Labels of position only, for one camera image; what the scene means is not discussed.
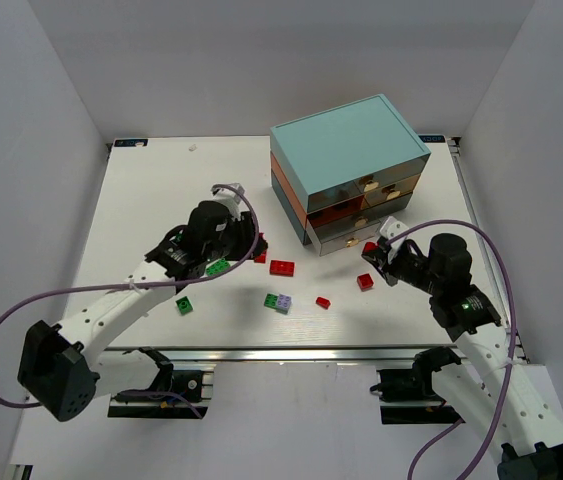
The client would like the red curved lego brick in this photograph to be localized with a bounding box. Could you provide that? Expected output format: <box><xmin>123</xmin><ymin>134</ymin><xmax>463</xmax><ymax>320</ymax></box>
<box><xmin>363</xmin><ymin>242</ymin><xmax>377</xmax><ymax>252</ymax></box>

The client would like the red square lego brick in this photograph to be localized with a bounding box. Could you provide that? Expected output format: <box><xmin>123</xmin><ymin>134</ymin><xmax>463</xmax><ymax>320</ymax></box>
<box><xmin>356</xmin><ymin>273</ymin><xmax>374</xmax><ymax>291</ymax></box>

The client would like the clear bottom drawer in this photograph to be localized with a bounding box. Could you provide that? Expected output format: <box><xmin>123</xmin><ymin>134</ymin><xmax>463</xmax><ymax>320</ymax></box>
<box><xmin>307</xmin><ymin>216</ymin><xmax>388</xmax><ymax>256</ymax></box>

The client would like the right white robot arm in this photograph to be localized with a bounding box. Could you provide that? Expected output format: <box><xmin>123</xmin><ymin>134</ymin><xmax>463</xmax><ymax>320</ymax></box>
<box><xmin>361</xmin><ymin>233</ymin><xmax>563</xmax><ymax>479</ymax></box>

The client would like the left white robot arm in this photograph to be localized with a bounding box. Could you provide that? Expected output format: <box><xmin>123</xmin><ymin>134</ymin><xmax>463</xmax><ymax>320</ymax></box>
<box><xmin>18</xmin><ymin>200</ymin><xmax>266</xmax><ymax>422</ymax></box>

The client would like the red flat lego plate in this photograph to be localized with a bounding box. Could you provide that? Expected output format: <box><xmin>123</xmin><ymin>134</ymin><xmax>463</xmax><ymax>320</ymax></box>
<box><xmin>269</xmin><ymin>260</ymin><xmax>295</xmax><ymax>277</ymax></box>

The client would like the green flat lego plate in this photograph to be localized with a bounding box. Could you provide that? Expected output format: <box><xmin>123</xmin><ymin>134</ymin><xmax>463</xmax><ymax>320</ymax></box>
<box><xmin>205</xmin><ymin>258</ymin><xmax>231</xmax><ymax>277</ymax></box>

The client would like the green and purple lego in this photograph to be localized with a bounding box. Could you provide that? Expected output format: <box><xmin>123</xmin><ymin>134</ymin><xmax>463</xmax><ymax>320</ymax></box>
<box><xmin>264</xmin><ymin>293</ymin><xmax>292</xmax><ymax>314</ymax></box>

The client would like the small red lego slope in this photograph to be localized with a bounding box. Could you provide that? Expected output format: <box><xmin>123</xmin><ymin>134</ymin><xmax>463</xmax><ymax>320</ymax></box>
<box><xmin>315</xmin><ymin>296</ymin><xmax>331</xmax><ymax>309</ymax></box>

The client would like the green square lego brick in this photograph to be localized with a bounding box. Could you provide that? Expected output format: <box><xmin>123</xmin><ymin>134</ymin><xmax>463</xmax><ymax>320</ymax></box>
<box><xmin>176</xmin><ymin>296</ymin><xmax>193</xmax><ymax>315</ymax></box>

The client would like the teal orange drawer cabinet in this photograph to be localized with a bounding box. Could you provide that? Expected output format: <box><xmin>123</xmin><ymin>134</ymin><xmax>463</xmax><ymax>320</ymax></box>
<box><xmin>270</xmin><ymin>94</ymin><xmax>431</xmax><ymax>249</ymax></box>

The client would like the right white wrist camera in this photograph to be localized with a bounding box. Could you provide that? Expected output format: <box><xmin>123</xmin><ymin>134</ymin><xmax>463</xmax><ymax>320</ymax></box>
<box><xmin>378</xmin><ymin>216</ymin><xmax>408</xmax><ymax>258</ymax></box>

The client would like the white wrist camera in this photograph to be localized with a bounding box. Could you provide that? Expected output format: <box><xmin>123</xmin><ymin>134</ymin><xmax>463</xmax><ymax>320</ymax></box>
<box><xmin>211</xmin><ymin>183</ymin><xmax>245</xmax><ymax>220</ymax></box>
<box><xmin>378</xmin><ymin>216</ymin><xmax>408</xmax><ymax>258</ymax></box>

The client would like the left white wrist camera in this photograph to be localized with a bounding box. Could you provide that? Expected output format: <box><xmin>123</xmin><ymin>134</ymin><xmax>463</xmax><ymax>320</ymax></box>
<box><xmin>211</xmin><ymin>183</ymin><xmax>245</xmax><ymax>220</ymax></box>

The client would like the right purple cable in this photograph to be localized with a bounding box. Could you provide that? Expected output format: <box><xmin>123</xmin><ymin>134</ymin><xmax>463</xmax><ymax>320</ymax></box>
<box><xmin>375</xmin><ymin>219</ymin><xmax>518</xmax><ymax>480</ymax></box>

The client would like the purple cable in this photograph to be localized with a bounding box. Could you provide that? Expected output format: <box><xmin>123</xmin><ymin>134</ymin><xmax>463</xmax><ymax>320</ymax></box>
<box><xmin>0</xmin><ymin>183</ymin><xmax>261</xmax><ymax>419</ymax></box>
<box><xmin>375</xmin><ymin>219</ymin><xmax>518</xmax><ymax>480</ymax></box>

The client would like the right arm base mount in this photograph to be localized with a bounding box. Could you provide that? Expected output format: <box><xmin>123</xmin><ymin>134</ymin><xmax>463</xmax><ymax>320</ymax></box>
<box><xmin>369</xmin><ymin>347</ymin><xmax>461</xmax><ymax>425</ymax></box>

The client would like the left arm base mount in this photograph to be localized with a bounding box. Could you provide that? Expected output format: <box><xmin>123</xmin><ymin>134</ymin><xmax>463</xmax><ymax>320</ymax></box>
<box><xmin>108</xmin><ymin>347</ymin><xmax>213</xmax><ymax>420</ymax></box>

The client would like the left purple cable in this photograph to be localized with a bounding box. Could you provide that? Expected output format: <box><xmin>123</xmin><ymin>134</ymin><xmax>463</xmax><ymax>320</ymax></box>
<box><xmin>0</xmin><ymin>183</ymin><xmax>261</xmax><ymax>419</ymax></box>

